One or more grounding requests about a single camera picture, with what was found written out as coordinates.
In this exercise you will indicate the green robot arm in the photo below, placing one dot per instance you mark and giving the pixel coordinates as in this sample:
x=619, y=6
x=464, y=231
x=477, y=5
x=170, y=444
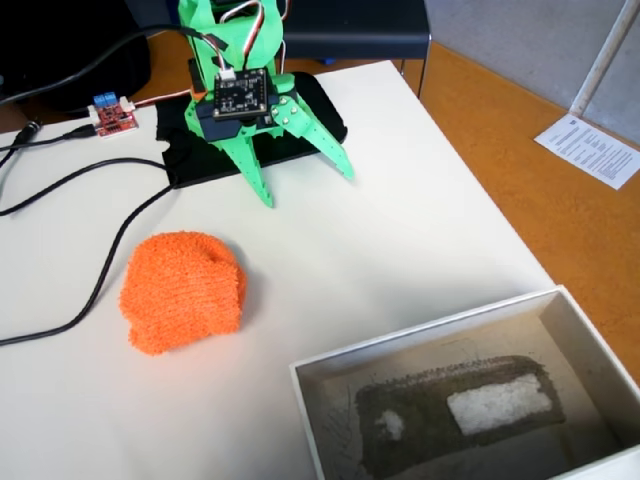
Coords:
x=265, y=35

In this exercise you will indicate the black bag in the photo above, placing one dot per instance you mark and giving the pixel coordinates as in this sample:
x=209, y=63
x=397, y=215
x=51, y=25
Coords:
x=50, y=40

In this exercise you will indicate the black wrist camera board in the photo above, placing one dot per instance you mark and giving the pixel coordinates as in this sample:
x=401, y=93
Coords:
x=240, y=95

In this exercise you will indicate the green gripper black servo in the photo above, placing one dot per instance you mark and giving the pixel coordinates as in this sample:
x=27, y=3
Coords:
x=289, y=116

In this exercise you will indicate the printed white paper sheet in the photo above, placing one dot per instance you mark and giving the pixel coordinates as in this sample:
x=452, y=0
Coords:
x=590, y=150

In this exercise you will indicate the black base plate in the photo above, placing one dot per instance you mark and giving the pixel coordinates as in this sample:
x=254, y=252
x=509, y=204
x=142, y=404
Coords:
x=320, y=110

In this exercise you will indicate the orange fuzzy cloth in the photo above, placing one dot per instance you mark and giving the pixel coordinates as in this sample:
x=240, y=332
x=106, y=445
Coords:
x=185, y=295

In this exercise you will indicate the white metal pole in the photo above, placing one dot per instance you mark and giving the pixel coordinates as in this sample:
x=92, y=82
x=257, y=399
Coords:
x=604, y=55

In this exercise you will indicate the white red servo lead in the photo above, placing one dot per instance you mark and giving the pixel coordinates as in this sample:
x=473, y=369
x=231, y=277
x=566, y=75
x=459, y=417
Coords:
x=160, y=99

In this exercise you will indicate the dark blue chair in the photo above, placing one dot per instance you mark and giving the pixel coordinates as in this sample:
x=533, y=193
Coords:
x=350, y=25

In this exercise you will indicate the red circuit board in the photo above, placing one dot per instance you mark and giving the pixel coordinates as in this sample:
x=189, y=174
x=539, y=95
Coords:
x=112, y=120

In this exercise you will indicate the white cardboard box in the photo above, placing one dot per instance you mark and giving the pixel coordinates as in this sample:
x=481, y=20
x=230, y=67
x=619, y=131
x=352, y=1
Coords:
x=450, y=332

